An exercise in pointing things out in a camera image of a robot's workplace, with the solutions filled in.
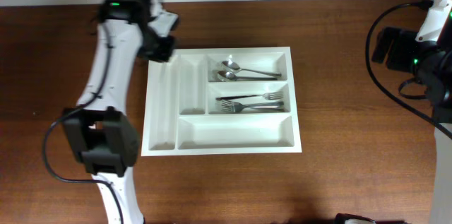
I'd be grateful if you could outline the steel tablespoon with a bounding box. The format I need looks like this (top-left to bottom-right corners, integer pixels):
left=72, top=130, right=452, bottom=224
left=221, top=61, right=282, bottom=78

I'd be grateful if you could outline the dark-handled steel fork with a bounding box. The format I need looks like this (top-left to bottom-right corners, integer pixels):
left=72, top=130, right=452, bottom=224
left=216, top=91, right=284, bottom=101

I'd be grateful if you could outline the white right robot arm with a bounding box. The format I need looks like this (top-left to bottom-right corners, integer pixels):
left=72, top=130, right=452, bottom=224
left=364, top=0, right=451, bottom=223

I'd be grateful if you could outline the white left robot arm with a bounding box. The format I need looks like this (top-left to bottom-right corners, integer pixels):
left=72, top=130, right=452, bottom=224
left=58, top=0, right=179, bottom=223

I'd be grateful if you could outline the steel spoon in tray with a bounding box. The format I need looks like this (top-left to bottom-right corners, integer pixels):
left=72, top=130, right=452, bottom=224
left=217, top=71, right=277, bottom=82

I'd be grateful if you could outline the white cutlery tray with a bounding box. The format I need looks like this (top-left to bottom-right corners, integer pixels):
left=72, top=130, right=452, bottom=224
left=141, top=47, right=302, bottom=156

